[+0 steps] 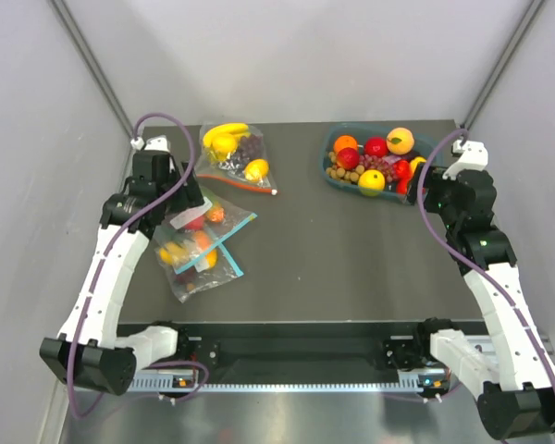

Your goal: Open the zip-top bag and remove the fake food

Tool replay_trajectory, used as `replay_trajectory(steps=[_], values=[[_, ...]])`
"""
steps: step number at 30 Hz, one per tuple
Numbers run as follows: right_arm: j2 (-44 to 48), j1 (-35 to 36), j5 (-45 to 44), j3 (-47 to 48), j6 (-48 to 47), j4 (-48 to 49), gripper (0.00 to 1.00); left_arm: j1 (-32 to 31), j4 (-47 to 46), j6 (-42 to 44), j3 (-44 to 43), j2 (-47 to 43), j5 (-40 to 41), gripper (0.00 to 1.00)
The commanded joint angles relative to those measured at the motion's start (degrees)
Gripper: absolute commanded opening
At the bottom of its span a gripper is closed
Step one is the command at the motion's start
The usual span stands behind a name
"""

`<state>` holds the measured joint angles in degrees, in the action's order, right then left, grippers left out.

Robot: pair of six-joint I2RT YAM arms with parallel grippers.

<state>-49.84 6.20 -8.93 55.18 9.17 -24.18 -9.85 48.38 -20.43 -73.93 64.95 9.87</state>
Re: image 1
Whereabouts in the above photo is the red zip bag with fruit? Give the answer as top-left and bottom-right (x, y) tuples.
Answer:
(195, 122), (278, 196)

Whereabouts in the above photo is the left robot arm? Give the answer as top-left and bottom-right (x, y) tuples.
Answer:
(40, 149), (204, 395)

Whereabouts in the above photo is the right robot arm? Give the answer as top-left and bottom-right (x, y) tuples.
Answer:
(408, 162), (555, 441)

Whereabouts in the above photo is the fake red tomato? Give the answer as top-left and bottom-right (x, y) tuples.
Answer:
(396, 178), (411, 195)

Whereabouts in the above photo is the fake red pepper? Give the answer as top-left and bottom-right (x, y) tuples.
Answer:
(393, 159), (413, 180)

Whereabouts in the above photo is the fake grape bunch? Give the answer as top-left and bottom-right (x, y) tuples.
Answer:
(360, 154), (399, 183)

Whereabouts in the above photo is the fake yellow lemon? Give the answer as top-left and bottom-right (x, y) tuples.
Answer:
(358, 169), (387, 197)

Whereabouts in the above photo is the upper blue zip bag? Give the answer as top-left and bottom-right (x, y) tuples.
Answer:
(154, 187), (257, 255)

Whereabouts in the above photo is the blue zip bag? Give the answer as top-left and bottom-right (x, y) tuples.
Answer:
(155, 243), (244, 302)
(154, 187), (257, 255)

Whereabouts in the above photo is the fake red apple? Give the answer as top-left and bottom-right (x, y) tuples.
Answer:
(364, 137), (389, 157)

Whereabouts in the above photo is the fake longan cluster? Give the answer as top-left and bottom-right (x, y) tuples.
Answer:
(325, 152), (365, 184)

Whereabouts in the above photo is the fake red peach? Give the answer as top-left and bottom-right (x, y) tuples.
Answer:
(336, 147), (360, 170)

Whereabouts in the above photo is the lower blue zip bag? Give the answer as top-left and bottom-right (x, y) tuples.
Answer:
(155, 243), (244, 302)

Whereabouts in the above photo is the fake orange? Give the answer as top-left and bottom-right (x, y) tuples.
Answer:
(333, 135), (359, 154)

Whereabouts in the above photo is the teal plastic fruit basket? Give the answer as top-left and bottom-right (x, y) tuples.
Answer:
(319, 123), (435, 203)

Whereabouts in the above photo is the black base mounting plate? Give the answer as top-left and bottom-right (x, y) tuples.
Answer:
(115, 321), (491, 371)

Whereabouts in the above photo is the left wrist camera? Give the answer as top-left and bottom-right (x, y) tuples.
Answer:
(129, 135), (170, 153)

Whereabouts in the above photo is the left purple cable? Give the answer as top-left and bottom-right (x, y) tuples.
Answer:
(65, 112), (210, 420)

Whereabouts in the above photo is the grey slotted cable duct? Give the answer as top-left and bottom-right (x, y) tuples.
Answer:
(128, 369), (451, 397)

